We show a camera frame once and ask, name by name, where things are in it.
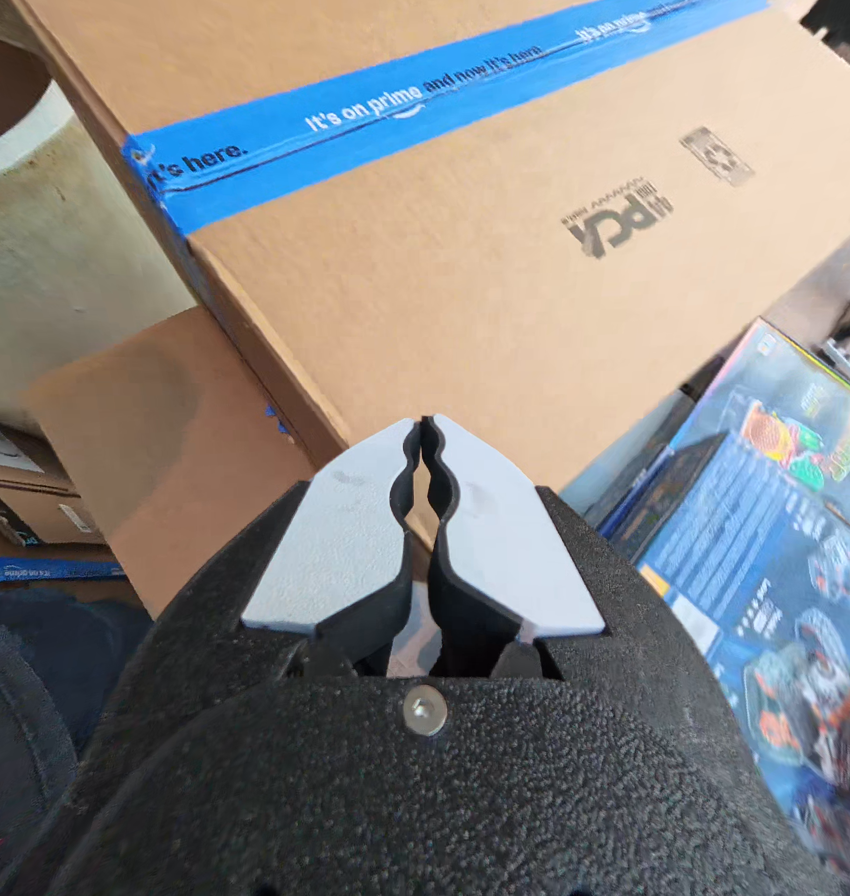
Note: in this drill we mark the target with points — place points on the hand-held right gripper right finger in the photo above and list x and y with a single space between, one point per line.
516 553

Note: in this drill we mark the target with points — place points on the cream cylindrical container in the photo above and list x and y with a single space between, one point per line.
61 266

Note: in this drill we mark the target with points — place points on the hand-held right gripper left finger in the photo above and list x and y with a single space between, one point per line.
341 546

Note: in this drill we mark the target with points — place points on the blue printed toy box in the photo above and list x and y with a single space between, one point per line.
768 560

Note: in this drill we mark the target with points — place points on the flat taped cardboard box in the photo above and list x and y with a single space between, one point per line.
54 570

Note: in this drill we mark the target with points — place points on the small labelled cardboard box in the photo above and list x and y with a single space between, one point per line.
25 483

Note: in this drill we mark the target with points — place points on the dark blue flat box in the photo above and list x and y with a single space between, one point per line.
649 504

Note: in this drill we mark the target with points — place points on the plain medium cardboard box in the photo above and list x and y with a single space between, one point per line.
187 434

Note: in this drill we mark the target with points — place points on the dark object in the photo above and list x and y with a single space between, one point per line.
845 35

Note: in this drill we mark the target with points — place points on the large cardboard box blue tape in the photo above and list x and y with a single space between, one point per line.
467 280

